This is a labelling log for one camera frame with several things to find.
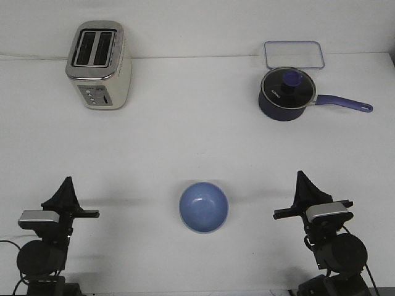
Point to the glass pot lid purple knob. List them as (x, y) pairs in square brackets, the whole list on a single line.
[(288, 87)]

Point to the blue bowl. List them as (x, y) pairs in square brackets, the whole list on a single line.
[(203, 207)]

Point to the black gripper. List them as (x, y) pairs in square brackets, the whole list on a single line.
[(322, 228), (66, 202)]

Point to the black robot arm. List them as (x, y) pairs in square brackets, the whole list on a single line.
[(40, 261), (342, 255)]

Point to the cream silver two-slot toaster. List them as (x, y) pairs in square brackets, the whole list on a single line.
[(99, 65)]

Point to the clear container lid blue rim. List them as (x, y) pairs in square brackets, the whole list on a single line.
[(297, 54)]

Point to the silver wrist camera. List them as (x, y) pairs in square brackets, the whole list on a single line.
[(38, 220), (325, 209)]

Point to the dark blue saucepan purple handle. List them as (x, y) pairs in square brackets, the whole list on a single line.
[(281, 114)]

